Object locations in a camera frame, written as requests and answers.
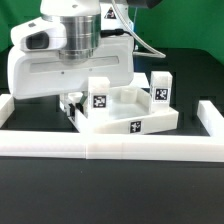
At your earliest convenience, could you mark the white U-shaped obstacle fence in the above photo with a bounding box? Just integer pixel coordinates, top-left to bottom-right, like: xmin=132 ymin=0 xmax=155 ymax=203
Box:
xmin=0 ymin=94 xmax=224 ymax=162

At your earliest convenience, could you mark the white square table top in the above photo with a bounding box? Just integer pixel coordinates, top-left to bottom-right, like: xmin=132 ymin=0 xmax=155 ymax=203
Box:
xmin=59 ymin=86 xmax=179 ymax=134

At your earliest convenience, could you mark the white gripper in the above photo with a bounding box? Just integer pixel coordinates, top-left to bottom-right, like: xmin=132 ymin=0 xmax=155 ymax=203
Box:
xmin=7 ymin=21 xmax=134 ymax=121

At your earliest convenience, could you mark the white sheet with markers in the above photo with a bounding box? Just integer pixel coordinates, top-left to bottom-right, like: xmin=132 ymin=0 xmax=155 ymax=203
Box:
xmin=131 ymin=72 xmax=149 ymax=88

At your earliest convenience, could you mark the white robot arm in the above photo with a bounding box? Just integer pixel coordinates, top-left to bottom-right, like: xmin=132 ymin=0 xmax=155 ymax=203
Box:
xmin=7 ymin=0 xmax=162 ymax=99

